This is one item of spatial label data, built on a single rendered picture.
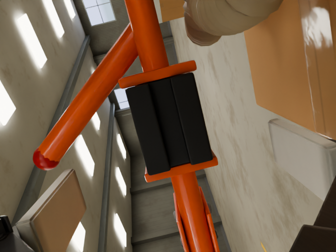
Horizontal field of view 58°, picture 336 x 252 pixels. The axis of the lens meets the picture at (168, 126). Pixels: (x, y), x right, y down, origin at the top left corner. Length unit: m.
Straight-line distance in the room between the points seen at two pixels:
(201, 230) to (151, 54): 0.15
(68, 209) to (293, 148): 0.13
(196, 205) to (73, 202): 0.11
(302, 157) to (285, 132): 0.02
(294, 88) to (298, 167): 0.18
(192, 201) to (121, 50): 0.14
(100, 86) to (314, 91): 0.20
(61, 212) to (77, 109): 0.11
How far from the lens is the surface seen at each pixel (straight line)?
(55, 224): 0.17
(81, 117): 0.27
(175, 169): 0.24
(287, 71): 0.36
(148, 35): 0.24
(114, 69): 0.26
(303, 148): 0.16
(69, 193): 0.19
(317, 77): 0.30
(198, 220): 0.27
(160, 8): 2.15
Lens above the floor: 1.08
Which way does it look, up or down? 1 degrees up
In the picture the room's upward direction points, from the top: 104 degrees counter-clockwise
